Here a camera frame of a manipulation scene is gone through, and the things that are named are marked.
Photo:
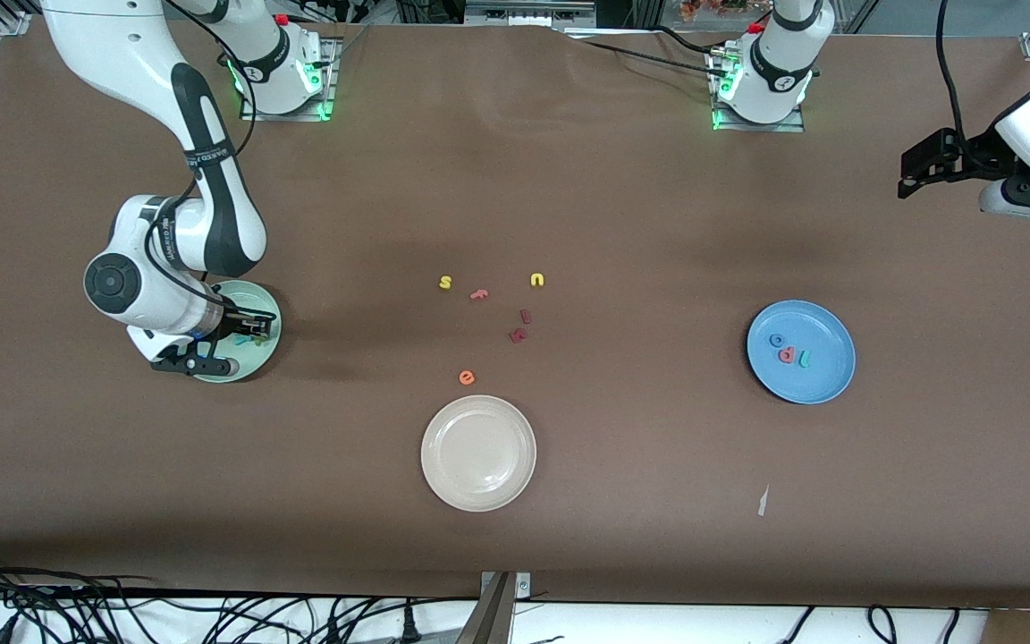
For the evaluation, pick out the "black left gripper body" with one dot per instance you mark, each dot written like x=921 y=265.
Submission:
x=967 y=158

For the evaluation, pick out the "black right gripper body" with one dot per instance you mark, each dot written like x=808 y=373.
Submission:
x=235 y=323

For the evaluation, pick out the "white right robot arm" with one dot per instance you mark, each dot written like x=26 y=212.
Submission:
x=130 y=286

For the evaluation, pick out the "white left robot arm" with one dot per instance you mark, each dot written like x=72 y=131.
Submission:
x=774 y=72

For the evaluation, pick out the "green plate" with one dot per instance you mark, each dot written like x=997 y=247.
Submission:
x=256 y=362

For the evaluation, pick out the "blue plate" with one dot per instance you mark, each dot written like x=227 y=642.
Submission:
x=823 y=376

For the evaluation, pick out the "artificial flowers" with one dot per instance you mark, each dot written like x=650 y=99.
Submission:
x=721 y=7

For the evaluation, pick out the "beige plate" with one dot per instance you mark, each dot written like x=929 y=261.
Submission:
x=478 y=453

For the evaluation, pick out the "dark red letter k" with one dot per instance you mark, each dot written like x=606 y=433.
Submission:
x=519 y=335

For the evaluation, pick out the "brown table cover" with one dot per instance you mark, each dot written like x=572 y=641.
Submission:
x=569 y=179

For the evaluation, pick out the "small white paper scrap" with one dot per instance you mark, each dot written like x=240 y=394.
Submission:
x=763 y=501

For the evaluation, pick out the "grey equipment box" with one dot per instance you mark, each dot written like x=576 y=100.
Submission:
x=528 y=11

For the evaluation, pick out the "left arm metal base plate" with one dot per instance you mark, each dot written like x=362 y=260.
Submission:
x=792 y=127

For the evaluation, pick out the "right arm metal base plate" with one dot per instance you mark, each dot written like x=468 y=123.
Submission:
x=332 y=85

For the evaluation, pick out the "metal table edge bracket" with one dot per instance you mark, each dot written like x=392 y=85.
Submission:
x=502 y=613

